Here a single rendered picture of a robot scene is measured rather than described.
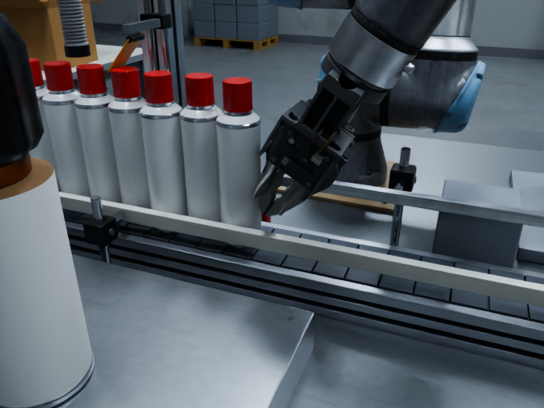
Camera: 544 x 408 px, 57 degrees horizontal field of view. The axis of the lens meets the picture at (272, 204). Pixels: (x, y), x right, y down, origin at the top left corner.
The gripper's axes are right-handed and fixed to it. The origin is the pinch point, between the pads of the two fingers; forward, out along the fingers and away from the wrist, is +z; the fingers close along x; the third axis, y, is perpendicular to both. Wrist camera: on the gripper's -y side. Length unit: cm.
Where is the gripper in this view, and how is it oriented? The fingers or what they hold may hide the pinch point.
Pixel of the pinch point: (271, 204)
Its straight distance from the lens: 62.1
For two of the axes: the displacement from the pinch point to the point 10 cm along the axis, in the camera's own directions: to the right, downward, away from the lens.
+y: -3.6, 4.1, -8.4
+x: 8.1, 5.8, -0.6
